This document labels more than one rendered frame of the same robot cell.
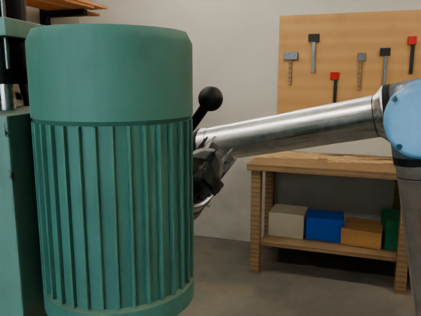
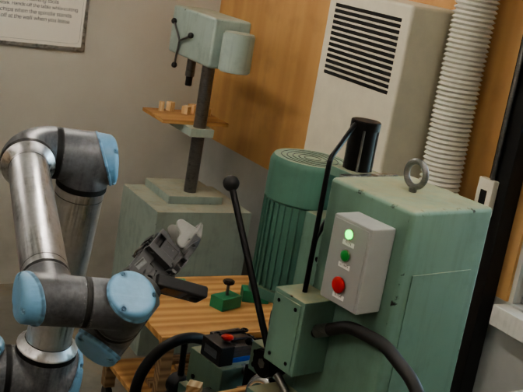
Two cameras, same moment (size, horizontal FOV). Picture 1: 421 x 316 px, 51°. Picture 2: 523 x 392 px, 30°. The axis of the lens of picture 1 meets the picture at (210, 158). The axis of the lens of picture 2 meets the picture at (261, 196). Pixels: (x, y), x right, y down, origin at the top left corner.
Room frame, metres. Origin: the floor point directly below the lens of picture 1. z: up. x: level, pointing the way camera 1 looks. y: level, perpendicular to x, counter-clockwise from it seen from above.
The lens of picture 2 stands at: (2.10, 1.29, 1.92)
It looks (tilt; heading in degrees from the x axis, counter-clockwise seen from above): 14 degrees down; 219
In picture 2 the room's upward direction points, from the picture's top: 10 degrees clockwise
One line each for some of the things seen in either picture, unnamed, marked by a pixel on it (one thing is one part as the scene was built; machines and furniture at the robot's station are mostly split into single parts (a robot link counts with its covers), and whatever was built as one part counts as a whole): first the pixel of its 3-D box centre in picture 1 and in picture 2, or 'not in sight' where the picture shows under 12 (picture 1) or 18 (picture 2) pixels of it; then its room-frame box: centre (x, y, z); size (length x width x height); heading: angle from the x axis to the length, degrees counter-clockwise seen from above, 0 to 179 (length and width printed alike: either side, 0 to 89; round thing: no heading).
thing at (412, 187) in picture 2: not in sight; (415, 175); (0.55, 0.39, 1.55); 0.06 x 0.02 x 0.07; 79
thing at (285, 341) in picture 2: not in sight; (298, 329); (0.68, 0.29, 1.22); 0.09 x 0.08 x 0.15; 79
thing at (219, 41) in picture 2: not in sight; (191, 182); (-1.12, -1.74, 0.79); 0.62 x 0.48 x 1.58; 70
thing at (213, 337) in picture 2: not in sight; (229, 344); (0.43, -0.08, 0.99); 0.13 x 0.11 x 0.06; 169
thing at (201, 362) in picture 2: not in sight; (226, 371); (0.43, -0.08, 0.91); 0.15 x 0.14 x 0.09; 169
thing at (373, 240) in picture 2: not in sight; (356, 262); (0.69, 0.39, 1.40); 0.10 x 0.06 x 0.16; 79
